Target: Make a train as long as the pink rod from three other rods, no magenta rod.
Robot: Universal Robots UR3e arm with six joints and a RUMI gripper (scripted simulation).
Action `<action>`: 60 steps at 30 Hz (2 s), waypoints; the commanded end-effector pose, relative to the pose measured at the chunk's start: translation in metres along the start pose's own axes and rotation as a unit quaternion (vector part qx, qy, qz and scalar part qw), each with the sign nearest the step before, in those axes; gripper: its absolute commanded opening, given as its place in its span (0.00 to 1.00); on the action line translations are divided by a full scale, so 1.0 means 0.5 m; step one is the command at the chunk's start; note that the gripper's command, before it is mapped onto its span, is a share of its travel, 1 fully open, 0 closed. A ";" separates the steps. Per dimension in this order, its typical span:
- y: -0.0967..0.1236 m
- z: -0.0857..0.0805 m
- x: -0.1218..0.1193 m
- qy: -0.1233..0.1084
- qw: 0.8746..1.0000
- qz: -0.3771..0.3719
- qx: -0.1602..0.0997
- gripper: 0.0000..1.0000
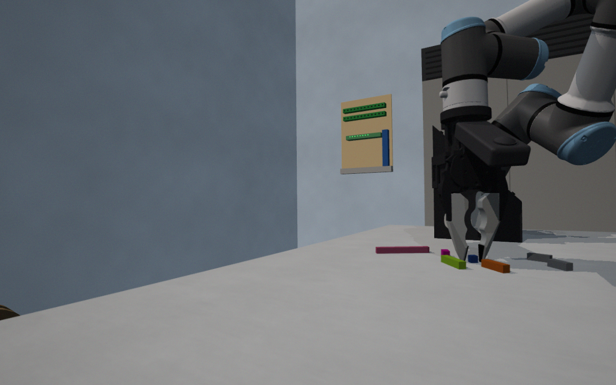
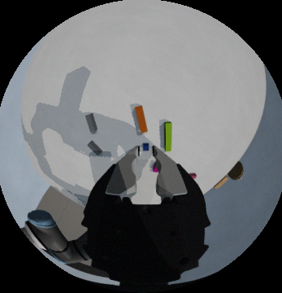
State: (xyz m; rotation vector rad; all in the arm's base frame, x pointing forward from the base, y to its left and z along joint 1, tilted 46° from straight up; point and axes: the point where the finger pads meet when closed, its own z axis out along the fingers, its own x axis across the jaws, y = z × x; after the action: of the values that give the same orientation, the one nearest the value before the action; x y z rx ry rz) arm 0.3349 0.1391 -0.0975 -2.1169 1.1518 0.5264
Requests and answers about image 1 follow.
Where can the orange rod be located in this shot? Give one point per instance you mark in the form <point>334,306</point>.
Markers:
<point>495,266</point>

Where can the lime green rod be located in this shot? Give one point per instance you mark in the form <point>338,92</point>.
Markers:
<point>454,262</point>

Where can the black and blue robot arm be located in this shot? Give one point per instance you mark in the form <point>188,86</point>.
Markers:
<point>574,126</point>

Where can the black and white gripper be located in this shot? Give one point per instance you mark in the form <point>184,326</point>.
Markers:
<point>458,170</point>

